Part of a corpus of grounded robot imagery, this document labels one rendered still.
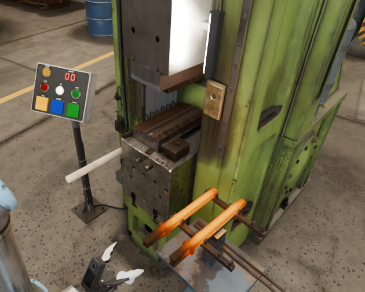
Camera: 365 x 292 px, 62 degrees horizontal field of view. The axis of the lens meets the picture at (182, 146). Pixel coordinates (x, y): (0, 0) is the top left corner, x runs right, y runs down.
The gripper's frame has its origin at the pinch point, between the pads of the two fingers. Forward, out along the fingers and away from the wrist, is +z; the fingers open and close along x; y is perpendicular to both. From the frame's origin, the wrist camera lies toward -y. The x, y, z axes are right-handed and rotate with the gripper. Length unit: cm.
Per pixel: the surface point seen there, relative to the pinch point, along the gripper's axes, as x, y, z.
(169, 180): -27, 12, 45
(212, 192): 0.5, -0.8, 44.5
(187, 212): 0.8, -0.8, 28.0
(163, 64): -39, -44, 50
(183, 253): 13.2, -1.8, 12.8
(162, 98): -69, -6, 78
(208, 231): 12.8, -0.8, 27.3
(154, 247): -37, 81, 46
